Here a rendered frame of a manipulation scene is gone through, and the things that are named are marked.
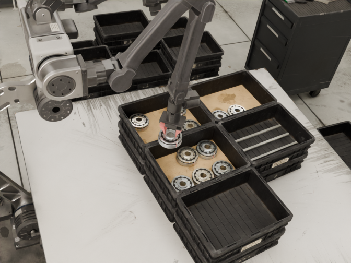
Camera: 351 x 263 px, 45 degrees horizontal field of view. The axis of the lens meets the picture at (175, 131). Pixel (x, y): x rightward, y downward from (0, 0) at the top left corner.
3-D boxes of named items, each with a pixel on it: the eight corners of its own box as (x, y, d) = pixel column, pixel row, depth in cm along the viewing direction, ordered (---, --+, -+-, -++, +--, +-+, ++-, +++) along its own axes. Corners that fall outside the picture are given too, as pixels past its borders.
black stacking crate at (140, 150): (142, 163, 203) (143, 147, 195) (117, 122, 220) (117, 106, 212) (212, 138, 219) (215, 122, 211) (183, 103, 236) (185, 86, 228)
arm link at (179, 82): (190, -13, 142) (203, 3, 136) (205, -13, 145) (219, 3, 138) (164, 87, 171) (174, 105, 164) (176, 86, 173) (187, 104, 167)
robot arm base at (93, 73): (78, 81, 151) (75, 53, 142) (100, 78, 154) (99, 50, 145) (83, 97, 146) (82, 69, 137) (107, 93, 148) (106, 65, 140)
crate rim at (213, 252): (213, 259, 162) (214, 255, 160) (175, 199, 179) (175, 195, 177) (293, 219, 178) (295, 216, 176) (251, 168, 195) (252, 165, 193)
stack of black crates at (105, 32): (104, 84, 342) (103, 36, 310) (94, 62, 361) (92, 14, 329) (151, 76, 355) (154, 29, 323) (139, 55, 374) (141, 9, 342)
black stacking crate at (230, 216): (209, 270, 169) (214, 255, 161) (173, 212, 186) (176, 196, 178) (286, 231, 185) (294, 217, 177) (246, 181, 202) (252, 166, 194)
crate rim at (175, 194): (175, 199, 179) (175, 195, 177) (143, 150, 196) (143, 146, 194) (250, 168, 195) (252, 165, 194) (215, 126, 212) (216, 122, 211)
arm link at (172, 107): (166, 94, 171) (172, 104, 167) (182, 91, 173) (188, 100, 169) (165, 107, 176) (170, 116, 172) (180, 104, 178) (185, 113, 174)
